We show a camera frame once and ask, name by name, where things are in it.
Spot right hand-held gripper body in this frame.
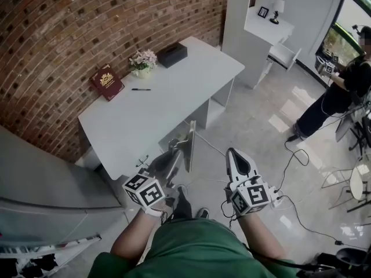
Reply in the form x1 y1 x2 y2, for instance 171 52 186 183
223 174 281 217

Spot black tissue box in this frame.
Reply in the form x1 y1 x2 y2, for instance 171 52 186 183
156 42 188 68

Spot person's black trousers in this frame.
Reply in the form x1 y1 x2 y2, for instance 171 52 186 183
169 194 194 222

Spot gray cabinet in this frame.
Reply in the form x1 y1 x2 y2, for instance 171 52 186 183
0 125 127 243

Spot person's left forearm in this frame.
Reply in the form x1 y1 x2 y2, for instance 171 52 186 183
111 210 163 262

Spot pink flowers in pot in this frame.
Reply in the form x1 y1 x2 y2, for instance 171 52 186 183
129 49 159 79

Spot white wire chair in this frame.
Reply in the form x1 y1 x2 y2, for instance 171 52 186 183
321 152 371 214

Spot white low rack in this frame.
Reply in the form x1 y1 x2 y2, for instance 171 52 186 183
0 235 102 278

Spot red hardcover book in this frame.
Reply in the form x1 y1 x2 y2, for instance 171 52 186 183
89 64 125 102

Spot white wristband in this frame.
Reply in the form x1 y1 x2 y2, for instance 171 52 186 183
140 207 163 217

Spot green framed window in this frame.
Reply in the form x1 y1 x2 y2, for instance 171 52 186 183
314 0 371 66

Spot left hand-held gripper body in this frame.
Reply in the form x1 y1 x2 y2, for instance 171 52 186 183
122 158 178 214

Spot person's right forearm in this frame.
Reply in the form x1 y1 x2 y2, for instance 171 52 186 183
237 213 288 263

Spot black floor cable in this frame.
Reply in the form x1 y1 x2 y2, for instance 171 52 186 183
271 139 345 246

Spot white shelf unit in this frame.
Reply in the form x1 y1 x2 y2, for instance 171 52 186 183
221 0 302 89

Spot black plastic chair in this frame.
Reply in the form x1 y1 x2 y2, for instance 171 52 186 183
314 247 371 278

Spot white desk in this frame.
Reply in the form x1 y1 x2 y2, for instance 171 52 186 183
77 36 246 182

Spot person's green shirt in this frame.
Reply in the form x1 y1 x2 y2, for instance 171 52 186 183
91 217 299 278

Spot small dark figurine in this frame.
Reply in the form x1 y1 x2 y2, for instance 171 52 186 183
269 0 286 25

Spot black office chair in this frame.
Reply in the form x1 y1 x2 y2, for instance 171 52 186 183
336 101 371 152

